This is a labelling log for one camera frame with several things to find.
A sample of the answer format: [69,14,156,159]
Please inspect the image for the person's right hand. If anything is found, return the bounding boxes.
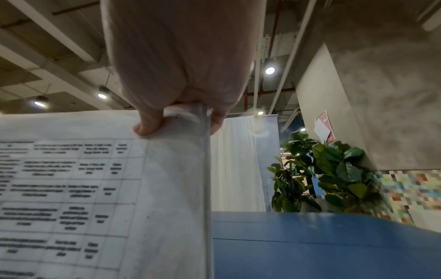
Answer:
[100,0,268,136]

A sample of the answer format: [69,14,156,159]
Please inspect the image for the pile of printed papers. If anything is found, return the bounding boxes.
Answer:
[0,104,213,279]

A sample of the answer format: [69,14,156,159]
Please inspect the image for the dense table print paper sheet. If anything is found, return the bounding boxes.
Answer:
[0,108,210,279]

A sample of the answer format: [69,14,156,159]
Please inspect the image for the group of ceiling lamps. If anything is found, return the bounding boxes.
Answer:
[32,65,307,131]

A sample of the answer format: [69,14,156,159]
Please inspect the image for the white curtain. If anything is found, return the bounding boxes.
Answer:
[209,116,268,212]

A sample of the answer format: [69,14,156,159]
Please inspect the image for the red white poster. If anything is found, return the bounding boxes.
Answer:
[314,109,337,145]

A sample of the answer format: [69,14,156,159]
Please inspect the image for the green potted plant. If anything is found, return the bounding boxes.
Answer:
[266,131,383,213]

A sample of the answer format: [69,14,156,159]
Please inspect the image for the concrete pillar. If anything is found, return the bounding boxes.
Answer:
[295,0,441,172]

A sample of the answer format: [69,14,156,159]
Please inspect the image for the colourful mosaic tile wall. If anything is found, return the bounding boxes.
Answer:
[370,168,441,227]

